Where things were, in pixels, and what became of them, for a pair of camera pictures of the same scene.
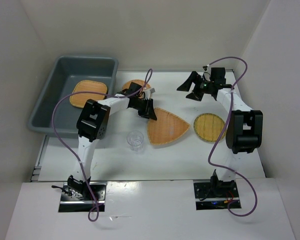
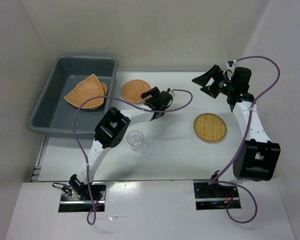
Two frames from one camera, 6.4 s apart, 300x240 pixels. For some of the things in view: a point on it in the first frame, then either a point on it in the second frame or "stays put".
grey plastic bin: (66, 73) stays put
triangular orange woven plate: (167, 127) → (90, 87)
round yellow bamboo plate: (208, 126) stays put
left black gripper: (149, 109) → (152, 91)
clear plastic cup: (135, 139) stays put
